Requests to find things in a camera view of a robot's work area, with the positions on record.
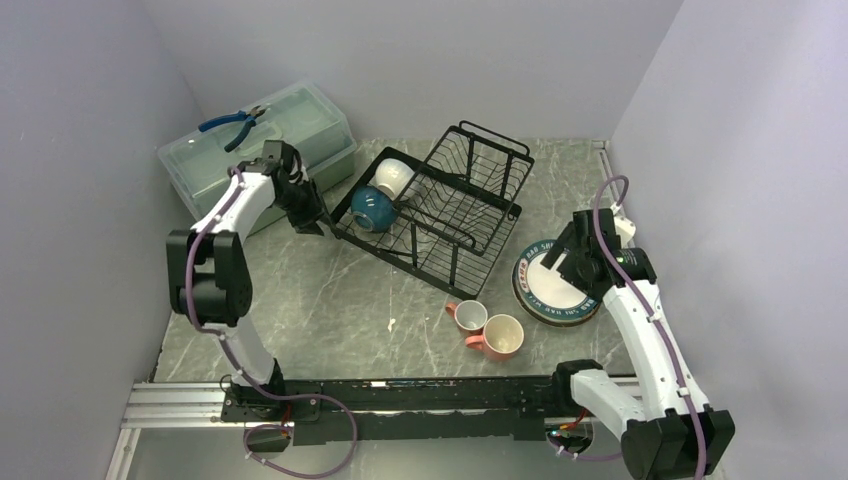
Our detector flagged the blue handled pliers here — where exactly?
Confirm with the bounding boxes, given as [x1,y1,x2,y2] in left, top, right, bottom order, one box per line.
[198,105,270,154]

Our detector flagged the green rimmed white plate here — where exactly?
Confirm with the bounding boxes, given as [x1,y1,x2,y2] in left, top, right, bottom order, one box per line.
[514,239,587,307]

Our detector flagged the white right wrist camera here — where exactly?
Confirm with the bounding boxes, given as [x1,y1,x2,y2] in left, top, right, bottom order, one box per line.
[610,204,636,248]

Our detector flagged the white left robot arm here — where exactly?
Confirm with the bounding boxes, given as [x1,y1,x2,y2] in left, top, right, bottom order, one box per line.
[166,140,329,420]

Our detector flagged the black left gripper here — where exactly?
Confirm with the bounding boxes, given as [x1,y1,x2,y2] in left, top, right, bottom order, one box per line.
[274,179,336,237]

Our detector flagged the dark blue tan bowl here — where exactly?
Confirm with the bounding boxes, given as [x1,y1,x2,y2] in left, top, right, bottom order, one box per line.
[350,185,397,233]

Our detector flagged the clear plastic storage box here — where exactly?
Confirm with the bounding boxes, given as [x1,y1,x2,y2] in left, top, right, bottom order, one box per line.
[158,81,357,220]

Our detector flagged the small pink mug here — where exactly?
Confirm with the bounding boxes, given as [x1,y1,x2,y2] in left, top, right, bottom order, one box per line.
[444,300,489,336]

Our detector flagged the large pink mug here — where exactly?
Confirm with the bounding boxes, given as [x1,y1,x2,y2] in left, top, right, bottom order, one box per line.
[465,314,525,362]

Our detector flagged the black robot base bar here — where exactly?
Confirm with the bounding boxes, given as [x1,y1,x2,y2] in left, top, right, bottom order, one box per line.
[220,375,582,446]

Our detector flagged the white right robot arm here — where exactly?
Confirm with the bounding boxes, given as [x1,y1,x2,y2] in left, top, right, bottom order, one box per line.
[542,208,735,479]

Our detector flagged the white ceramic bowl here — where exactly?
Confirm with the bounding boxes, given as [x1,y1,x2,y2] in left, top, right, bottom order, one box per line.
[372,158,414,200]

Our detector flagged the black wire dish rack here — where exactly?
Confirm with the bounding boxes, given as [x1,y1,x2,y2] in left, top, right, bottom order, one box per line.
[331,120,535,300]

